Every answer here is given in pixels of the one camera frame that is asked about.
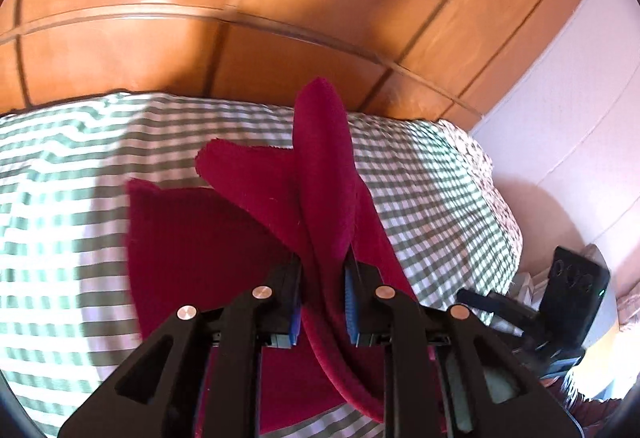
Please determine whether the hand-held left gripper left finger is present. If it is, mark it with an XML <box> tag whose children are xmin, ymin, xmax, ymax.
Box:
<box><xmin>57</xmin><ymin>260</ymin><xmax>306</xmax><ymax>438</ymax></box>

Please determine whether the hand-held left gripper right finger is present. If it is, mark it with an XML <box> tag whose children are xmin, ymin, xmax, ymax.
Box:
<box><xmin>344</xmin><ymin>255</ymin><xmax>583</xmax><ymax>438</ymax></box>

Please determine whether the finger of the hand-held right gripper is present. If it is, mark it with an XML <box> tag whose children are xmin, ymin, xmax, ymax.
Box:
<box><xmin>457</xmin><ymin>288</ymin><xmax>546</xmax><ymax>334</ymax></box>

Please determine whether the green checkered bed sheet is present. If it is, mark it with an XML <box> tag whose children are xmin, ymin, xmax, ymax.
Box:
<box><xmin>0</xmin><ymin>90</ymin><xmax>518</xmax><ymax>438</ymax></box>

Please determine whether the red cloth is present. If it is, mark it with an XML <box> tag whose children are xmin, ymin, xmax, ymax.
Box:
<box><xmin>125</xmin><ymin>76</ymin><xmax>448</xmax><ymax>436</ymax></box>

